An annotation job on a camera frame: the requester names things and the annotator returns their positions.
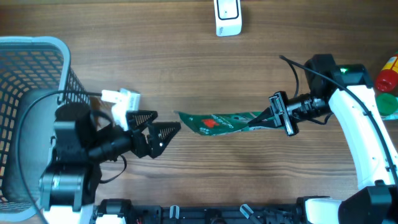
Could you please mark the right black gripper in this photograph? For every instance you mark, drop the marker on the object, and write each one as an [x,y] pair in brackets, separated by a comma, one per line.
[280,117]

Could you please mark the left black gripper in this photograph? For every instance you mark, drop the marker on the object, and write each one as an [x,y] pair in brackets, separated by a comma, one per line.
[152,148]

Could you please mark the green 3M gloves package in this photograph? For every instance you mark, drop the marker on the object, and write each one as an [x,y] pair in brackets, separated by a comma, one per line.
[217,124]

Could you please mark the green lid jar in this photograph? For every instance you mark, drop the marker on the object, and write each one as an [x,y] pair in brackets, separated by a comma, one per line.
[387,106]

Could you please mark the yellow red sauce bottle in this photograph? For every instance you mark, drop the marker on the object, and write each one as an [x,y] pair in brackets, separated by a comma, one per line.
[386,81]

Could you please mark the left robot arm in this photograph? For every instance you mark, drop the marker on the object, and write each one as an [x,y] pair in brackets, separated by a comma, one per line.
[68,184]

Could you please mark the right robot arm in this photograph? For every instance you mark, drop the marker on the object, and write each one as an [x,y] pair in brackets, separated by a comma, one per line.
[345,91]

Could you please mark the white barcode scanner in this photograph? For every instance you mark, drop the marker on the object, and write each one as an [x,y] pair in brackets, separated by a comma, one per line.
[228,17]

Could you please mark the grey plastic shopping basket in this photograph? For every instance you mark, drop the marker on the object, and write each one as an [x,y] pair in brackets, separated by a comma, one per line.
[36,78]

